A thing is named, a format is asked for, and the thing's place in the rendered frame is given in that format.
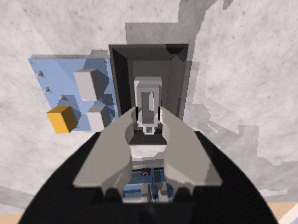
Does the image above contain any yellow-orange block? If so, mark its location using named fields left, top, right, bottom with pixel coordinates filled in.
left=47, top=106, right=77, bottom=134

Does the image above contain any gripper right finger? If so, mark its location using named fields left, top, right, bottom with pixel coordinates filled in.
left=158, top=106, right=279, bottom=224

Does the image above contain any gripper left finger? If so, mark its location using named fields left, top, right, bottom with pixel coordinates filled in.
left=17, top=106, right=138, bottom=224

